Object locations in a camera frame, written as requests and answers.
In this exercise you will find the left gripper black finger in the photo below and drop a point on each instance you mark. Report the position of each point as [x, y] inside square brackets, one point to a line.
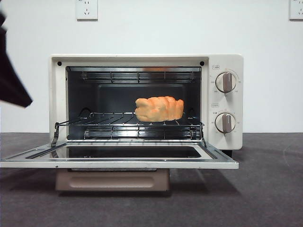
[11, 87]

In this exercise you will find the golden braided bread loaf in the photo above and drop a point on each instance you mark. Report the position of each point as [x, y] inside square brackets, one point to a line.
[158, 108]

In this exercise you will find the cream and taupe oven knob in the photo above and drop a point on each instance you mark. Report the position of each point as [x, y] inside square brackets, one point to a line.
[226, 82]
[225, 123]

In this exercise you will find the cream Toshiba toaster oven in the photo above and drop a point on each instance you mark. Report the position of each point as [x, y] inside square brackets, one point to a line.
[236, 63]

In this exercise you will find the white wall power socket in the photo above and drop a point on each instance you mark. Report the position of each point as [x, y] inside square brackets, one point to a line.
[86, 10]
[297, 10]

